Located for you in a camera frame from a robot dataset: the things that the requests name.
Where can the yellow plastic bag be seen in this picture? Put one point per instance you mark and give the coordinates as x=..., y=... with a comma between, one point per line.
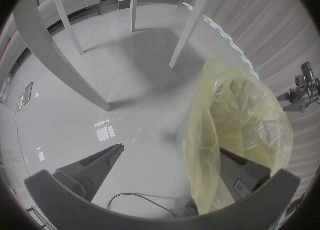
x=237, y=123

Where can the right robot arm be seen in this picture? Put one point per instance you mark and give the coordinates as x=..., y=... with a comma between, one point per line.
x=307, y=70

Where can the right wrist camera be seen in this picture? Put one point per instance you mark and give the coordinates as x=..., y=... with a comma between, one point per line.
x=299, y=80

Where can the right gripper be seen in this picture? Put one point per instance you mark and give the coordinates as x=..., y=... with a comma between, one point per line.
x=306, y=100

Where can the white curtain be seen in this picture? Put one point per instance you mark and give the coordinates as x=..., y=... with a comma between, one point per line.
x=262, y=23

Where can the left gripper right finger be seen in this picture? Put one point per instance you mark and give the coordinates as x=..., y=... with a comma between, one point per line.
x=250, y=176

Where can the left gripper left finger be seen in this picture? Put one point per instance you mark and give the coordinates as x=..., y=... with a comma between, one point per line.
x=85, y=171

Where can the white chair with grey seat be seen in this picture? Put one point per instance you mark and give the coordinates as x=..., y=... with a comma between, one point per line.
x=50, y=53

